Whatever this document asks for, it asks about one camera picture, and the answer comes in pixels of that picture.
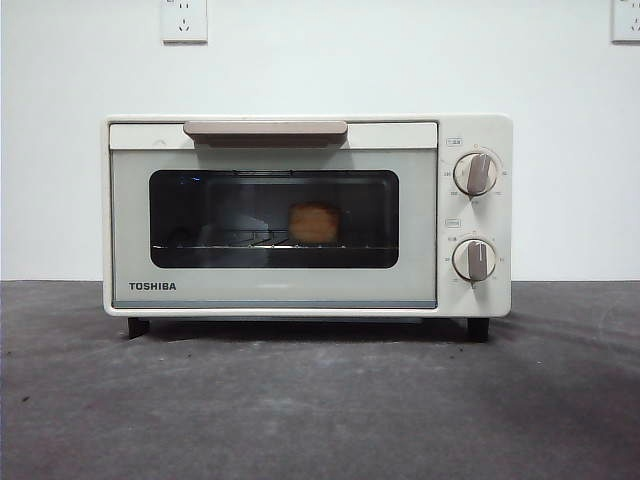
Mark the golden brown bread piece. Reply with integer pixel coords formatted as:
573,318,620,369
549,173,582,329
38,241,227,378
287,200,344,246

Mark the glass oven door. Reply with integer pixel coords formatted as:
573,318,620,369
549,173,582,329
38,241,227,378
108,119,439,309

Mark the cream Toshiba toaster oven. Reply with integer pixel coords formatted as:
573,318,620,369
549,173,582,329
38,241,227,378
102,112,513,344

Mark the cream beige timer knob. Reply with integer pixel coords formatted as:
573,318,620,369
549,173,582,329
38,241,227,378
452,238,497,284

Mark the cream beige temperature knob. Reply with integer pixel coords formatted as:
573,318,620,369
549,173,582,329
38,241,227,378
452,152,499,197

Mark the metal wire oven rack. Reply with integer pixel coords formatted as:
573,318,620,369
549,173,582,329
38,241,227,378
152,228,397,251

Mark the white wall socket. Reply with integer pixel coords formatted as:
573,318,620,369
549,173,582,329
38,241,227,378
160,0,209,43
611,0,640,44

